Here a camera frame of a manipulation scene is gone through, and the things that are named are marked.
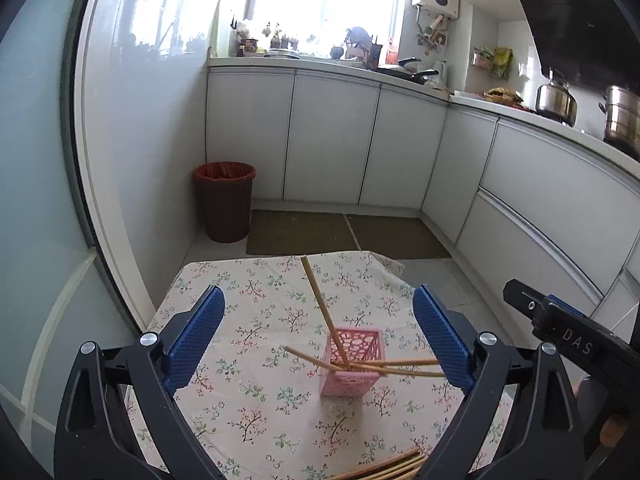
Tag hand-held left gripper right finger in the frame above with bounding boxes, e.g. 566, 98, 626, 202
412, 284, 588, 480

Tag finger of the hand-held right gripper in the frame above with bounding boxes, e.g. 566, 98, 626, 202
503, 279, 549, 331
546, 295, 585, 319

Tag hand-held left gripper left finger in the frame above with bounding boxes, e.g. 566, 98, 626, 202
52, 285, 228, 480

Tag pink plastic basket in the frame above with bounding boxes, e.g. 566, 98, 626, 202
320, 326, 383, 398

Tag person's right hand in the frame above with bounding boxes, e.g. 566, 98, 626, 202
600, 412, 629, 453

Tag floral tablecloth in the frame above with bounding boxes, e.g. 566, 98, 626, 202
125, 250, 516, 480

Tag olive floor mat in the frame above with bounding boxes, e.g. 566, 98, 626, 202
246, 209, 362, 257
345, 213, 452, 260

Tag brown trash bin red liner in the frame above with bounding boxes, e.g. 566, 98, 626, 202
194, 161, 256, 244

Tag frosted glass sliding door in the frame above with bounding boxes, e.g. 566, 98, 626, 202
0, 0, 156, 466

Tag steel stock pot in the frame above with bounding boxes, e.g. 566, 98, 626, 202
598, 85, 640, 155

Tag steel kettle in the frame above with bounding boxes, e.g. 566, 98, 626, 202
535, 67, 579, 126

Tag food packets on counter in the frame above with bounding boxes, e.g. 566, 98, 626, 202
482, 87, 524, 106

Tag white kitchen base cabinets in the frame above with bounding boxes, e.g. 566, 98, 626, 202
205, 65, 640, 346

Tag white jug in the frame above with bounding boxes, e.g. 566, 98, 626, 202
430, 59, 449, 92

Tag black frying pan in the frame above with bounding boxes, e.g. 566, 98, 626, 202
377, 56, 439, 86

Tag black range hood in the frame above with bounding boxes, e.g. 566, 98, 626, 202
507, 0, 640, 95

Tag dark rounded pot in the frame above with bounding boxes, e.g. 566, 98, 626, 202
344, 25, 377, 57

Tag wall rack with packets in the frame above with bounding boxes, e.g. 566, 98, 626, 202
469, 46, 514, 80

